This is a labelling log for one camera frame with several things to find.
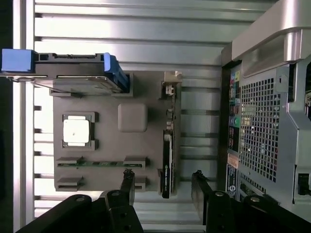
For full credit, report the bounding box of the black and silver PC case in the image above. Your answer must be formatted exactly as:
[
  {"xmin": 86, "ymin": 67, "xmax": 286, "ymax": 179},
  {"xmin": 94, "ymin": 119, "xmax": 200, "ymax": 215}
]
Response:
[{"xmin": 217, "ymin": 0, "xmax": 311, "ymax": 212}]

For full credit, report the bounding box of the hard disk in blue carrier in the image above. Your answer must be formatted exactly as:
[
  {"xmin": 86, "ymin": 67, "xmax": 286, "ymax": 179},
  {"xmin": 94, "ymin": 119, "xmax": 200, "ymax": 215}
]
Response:
[{"xmin": 0, "ymin": 48, "xmax": 129, "ymax": 94}]

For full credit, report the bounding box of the silver CPU chip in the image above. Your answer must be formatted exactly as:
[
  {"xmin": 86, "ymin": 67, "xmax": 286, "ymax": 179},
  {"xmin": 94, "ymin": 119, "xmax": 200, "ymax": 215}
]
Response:
[{"xmin": 62, "ymin": 115, "xmax": 91, "ymax": 148}]

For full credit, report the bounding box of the grey parts rack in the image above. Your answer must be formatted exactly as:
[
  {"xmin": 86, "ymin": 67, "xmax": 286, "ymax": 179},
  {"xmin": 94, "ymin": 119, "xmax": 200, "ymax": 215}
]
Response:
[{"xmin": 48, "ymin": 71, "xmax": 183, "ymax": 195}]

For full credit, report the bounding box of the green RAM stick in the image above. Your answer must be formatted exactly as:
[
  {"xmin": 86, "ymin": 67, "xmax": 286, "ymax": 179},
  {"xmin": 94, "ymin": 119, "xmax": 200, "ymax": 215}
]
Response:
[{"xmin": 57, "ymin": 162, "xmax": 143, "ymax": 168}]

